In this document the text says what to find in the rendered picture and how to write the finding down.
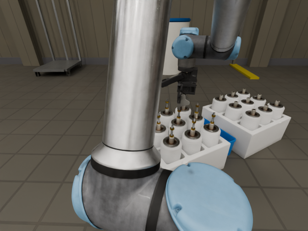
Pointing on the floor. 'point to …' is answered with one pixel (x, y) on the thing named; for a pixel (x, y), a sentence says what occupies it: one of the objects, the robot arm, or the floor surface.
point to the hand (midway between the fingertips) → (178, 107)
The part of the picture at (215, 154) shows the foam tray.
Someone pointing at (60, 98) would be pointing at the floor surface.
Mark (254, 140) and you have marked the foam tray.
